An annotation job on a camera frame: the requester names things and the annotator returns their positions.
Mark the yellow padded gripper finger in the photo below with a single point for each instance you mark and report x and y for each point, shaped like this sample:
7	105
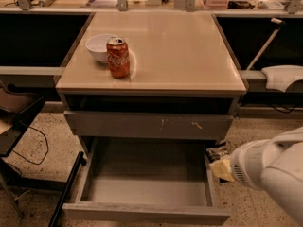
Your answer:
222	169

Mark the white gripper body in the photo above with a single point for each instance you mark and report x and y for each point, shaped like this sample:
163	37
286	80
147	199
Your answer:
242	163

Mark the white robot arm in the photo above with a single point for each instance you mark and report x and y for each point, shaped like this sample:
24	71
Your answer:
274	166

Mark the open grey middle drawer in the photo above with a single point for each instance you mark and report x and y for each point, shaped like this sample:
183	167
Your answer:
147	180

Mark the grey drawer cabinet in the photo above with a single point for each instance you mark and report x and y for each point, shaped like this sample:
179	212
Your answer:
179	65

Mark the closed grey top drawer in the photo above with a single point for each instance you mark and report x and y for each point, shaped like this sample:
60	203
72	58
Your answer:
149	125

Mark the white curved base cover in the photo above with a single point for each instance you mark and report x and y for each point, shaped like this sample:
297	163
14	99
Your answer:
281	77

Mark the black metal leg bar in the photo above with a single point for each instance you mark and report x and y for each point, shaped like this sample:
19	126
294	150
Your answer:
80	161

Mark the white stick with black tip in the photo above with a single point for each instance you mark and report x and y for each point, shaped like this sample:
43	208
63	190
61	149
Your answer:
279	25

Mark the red coca-cola can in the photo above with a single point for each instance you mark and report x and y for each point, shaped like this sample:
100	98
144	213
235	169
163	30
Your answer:
118	57

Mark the white ceramic bowl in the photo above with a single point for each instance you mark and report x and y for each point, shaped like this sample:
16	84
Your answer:
96	46

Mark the black chair at left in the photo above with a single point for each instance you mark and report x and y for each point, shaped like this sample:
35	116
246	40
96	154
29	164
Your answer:
17	111

